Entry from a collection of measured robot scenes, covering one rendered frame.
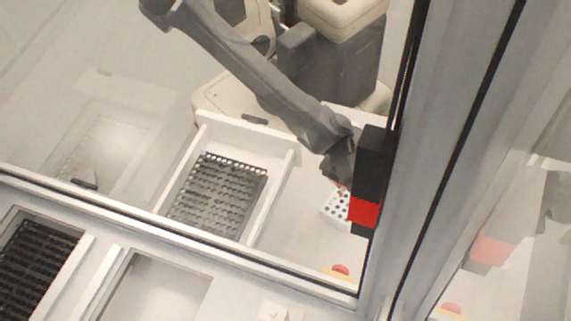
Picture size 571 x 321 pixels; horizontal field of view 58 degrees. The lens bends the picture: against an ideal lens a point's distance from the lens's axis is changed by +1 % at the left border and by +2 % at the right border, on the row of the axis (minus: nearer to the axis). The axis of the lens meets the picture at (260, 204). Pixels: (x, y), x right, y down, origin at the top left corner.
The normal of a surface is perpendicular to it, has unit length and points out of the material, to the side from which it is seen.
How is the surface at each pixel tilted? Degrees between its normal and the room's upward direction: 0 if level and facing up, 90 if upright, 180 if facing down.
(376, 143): 0
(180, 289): 0
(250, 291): 0
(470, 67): 90
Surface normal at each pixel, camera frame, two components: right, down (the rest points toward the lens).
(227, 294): -0.08, -0.50
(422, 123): -0.39, 0.82
